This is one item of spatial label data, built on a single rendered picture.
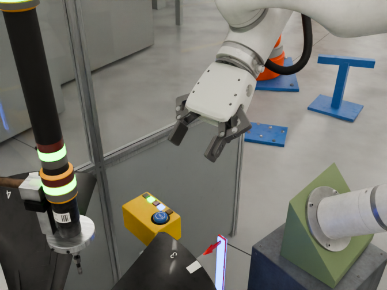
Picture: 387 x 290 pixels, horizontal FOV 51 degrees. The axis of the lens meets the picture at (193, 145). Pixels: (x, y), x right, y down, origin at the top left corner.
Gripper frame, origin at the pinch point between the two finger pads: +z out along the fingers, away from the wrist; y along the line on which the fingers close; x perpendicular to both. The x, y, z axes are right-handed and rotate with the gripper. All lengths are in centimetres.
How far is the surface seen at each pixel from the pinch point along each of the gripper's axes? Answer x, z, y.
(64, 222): 14.9, 19.9, 2.2
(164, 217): -41, 17, 26
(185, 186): -109, 4, 71
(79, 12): -11, -25, 70
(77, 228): 12.3, 20.1, 2.1
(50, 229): 14.3, 22.0, 4.7
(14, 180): 20.8, 18.0, 9.0
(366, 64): -284, -175, 80
